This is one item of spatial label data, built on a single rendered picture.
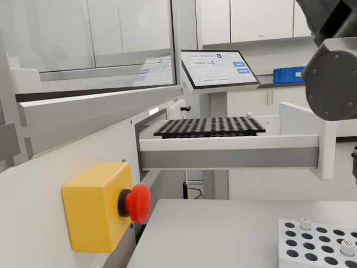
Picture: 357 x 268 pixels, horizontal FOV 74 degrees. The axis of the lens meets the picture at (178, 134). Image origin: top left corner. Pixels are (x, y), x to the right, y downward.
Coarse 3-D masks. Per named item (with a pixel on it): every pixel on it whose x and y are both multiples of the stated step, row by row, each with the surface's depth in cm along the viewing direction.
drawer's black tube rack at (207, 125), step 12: (168, 120) 65; (180, 120) 63; (192, 120) 62; (204, 120) 61; (216, 120) 59; (228, 120) 59; (240, 120) 57; (156, 132) 49; (168, 132) 48; (180, 132) 48; (192, 132) 47; (204, 132) 47; (216, 132) 47; (228, 132) 46; (240, 132) 46; (252, 132) 46
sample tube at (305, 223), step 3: (303, 219) 31; (306, 219) 31; (309, 219) 31; (303, 222) 31; (306, 222) 31; (309, 222) 31; (303, 225) 31; (306, 225) 31; (309, 225) 31; (303, 228) 31; (306, 228) 31; (309, 228) 31
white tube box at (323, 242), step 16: (288, 224) 33; (320, 224) 32; (288, 240) 29; (304, 240) 29; (320, 240) 29; (336, 240) 29; (352, 240) 28; (288, 256) 27; (304, 256) 26; (320, 256) 26; (336, 256) 26
